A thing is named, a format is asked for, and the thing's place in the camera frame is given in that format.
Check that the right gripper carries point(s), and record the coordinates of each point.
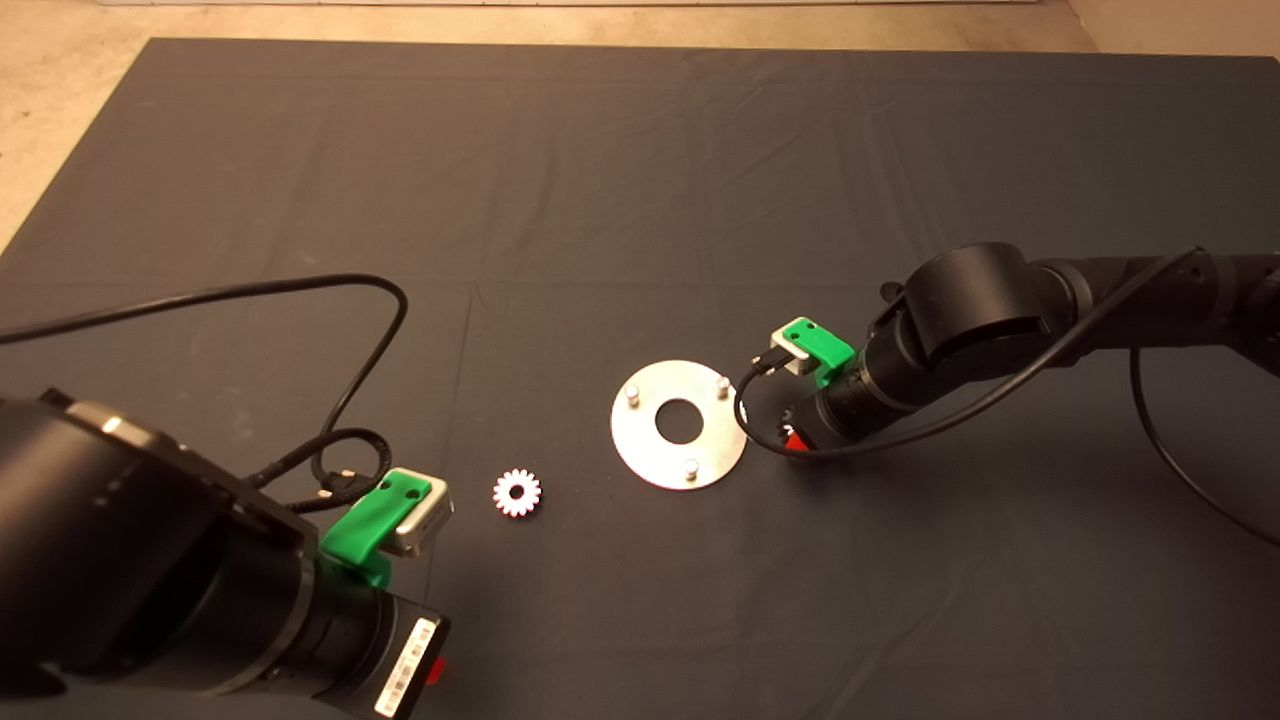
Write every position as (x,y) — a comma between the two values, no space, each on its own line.
(825,425)

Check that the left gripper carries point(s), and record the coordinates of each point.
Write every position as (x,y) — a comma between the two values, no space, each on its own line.
(405,655)

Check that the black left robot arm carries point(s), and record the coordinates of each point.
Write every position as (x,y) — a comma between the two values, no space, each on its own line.
(120,580)

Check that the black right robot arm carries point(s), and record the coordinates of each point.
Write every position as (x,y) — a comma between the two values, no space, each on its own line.
(980,300)

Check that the round metal carrier plate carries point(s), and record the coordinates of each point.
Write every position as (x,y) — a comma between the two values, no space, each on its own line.
(640,450)

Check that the dark grey table cloth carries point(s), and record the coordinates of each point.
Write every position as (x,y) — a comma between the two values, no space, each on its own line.
(640,200)

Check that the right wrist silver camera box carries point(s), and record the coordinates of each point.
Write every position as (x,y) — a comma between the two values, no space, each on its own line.
(793,358)

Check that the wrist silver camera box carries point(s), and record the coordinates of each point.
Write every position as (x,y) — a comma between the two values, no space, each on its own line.
(793,358)
(425,520)

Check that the right wrist green camera mount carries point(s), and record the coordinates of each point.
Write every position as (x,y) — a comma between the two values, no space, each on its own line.
(825,345)

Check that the wrist green camera mount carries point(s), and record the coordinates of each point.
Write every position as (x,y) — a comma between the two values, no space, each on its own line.
(825,345)
(360,530)

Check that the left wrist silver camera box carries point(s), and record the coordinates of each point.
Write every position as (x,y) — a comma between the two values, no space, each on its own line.
(425,520)

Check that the left wrist green camera mount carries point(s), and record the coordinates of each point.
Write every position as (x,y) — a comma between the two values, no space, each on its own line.
(360,530)

